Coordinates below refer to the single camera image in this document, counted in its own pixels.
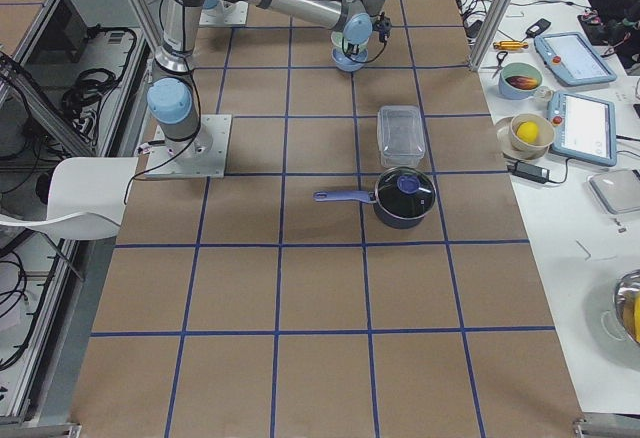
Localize blue saucepan with glass lid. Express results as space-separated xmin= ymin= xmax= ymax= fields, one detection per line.
xmin=313 ymin=166 xmax=436 ymax=229

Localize white chair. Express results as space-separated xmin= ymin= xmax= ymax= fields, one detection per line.
xmin=1 ymin=157 xmax=138 ymax=241

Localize black scissors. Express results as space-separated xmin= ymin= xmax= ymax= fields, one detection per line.
xmin=493 ymin=50 xmax=508 ymax=77

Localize yellow lemon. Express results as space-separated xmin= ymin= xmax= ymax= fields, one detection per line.
xmin=515 ymin=121 xmax=539 ymax=145

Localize blue bowl with fruit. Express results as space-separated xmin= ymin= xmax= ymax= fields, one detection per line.
xmin=498 ymin=62 xmax=542 ymax=100

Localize orange handled screwdriver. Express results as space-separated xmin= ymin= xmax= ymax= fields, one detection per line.
xmin=492 ymin=40 xmax=529 ymax=51

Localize far teach pendant tablet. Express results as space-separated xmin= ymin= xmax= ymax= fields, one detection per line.
xmin=533 ymin=32 xmax=617 ymax=86

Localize near teach pendant tablet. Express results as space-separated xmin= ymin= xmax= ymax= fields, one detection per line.
xmin=547 ymin=92 xmax=617 ymax=167

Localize clear plastic food container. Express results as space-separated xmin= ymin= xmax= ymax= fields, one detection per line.
xmin=377 ymin=105 xmax=426 ymax=168

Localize teach pendant tablet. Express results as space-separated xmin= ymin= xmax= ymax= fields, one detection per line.
xmin=533 ymin=32 xmax=617 ymax=86
xmin=547 ymin=92 xmax=617 ymax=167

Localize beige bowl on saucer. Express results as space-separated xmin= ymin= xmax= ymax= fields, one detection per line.
xmin=495 ymin=113 xmax=555 ymax=160

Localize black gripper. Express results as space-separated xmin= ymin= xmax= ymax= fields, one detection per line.
xmin=342 ymin=12 xmax=391 ymax=56

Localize aluminium frame post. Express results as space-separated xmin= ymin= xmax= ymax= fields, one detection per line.
xmin=468 ymin=0 xmax=511 ymax=72

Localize green bowl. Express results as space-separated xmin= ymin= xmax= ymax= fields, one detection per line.
xmin=331 ymin=31 xmax=348 ymax=53

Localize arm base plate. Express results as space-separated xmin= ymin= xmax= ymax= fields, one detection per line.
xmin=145 ymin=114 xmax=232 ymax=179
xmin=199 ymin=0 xmax=248 ymax=28

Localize steel mixing bowl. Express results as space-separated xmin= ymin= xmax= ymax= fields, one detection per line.
xmin=600 ymin=269 xmax=639 ymax=345

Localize black power adapter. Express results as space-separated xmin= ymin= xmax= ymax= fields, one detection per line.
xmin=507 ymin=161 xmax=549 ymax=184

